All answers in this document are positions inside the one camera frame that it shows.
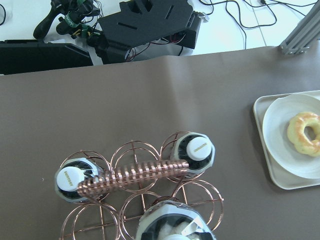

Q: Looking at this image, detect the tea bottle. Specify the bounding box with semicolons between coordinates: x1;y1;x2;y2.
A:
54;157;103;203
135;200;216;240
170;132;216;177

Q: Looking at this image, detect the cream serving tray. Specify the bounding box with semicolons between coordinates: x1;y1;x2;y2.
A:
252;90;320;190

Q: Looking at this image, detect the black device housing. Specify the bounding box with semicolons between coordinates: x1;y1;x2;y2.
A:
0;0;201;75

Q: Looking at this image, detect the white round plate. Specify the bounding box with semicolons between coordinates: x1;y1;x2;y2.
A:
262;93;320;179

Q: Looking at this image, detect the glazed donut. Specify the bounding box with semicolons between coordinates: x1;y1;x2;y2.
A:
287;111;320;157

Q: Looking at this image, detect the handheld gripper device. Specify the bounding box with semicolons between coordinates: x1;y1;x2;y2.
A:
33;0;102;40

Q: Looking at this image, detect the copper wire bottle rack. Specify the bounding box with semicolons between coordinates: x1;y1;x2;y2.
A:
58;131;224;240

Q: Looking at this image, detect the aluminium frame post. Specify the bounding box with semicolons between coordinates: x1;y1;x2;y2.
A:
279;0;320;55

